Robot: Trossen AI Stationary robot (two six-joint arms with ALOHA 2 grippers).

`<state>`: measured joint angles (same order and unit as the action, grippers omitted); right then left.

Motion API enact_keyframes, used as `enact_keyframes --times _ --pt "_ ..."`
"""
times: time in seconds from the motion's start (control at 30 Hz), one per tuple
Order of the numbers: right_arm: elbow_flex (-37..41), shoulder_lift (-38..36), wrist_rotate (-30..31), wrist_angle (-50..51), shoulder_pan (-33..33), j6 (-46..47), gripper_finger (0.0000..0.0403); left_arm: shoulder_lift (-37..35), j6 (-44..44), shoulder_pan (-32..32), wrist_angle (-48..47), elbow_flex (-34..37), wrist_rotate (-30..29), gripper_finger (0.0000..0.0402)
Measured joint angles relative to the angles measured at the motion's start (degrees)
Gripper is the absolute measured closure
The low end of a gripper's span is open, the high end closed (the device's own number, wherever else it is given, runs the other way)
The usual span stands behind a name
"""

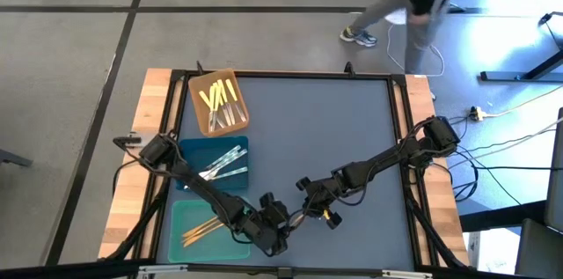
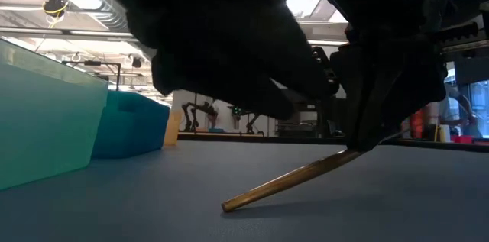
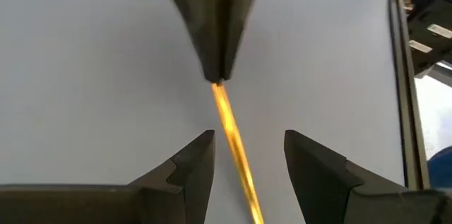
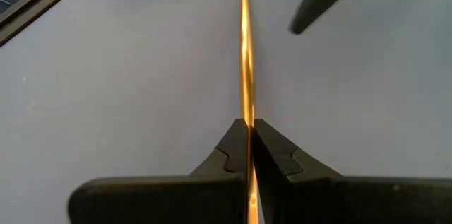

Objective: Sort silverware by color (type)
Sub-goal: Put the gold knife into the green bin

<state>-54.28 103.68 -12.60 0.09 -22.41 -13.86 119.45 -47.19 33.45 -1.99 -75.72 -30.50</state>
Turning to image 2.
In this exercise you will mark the ceiling strip light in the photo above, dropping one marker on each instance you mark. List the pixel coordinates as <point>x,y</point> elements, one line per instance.
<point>324,42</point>

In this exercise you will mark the background wooden table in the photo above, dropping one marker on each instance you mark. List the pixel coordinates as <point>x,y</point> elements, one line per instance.
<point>214,134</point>

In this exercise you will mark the red box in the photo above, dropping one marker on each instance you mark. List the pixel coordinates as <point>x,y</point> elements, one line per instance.
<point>463,139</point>

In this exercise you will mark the black table frame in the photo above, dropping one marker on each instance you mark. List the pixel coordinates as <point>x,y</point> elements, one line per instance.
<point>267,139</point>

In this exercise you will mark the orange plastic bin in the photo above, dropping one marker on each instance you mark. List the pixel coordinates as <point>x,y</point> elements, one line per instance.
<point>172,127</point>

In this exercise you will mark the green plastic bin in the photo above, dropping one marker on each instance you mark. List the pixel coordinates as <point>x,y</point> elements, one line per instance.
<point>46,120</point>

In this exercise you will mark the blue plastic bin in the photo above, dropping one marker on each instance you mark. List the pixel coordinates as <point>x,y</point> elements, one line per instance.
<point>130,127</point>

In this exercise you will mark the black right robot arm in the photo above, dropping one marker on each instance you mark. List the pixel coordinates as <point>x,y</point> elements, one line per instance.
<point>466,1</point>

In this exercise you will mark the gold knife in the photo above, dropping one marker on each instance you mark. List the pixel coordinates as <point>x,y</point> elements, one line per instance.
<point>290,179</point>

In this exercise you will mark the background black robot arm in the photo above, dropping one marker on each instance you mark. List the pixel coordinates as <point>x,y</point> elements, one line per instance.
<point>193,116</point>
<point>248,118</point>

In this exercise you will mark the black cabinet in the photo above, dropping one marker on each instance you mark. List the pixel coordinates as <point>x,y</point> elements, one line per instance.
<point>302,123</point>

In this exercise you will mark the black gantry frame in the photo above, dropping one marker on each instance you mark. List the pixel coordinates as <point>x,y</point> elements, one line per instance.
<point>103,64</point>

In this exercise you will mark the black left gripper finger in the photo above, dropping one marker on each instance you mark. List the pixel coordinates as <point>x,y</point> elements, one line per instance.
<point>305,70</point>
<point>260,100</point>

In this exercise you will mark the grey table mat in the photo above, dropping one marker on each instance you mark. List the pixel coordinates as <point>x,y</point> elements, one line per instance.
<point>153,204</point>

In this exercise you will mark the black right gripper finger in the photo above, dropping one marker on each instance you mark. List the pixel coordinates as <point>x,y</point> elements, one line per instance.
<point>368,100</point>
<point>416,85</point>

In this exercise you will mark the person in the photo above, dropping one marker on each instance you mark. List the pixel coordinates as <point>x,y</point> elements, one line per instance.
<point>458,108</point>

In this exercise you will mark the silver ventilation duct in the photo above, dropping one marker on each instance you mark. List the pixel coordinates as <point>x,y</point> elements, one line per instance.
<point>111,9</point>

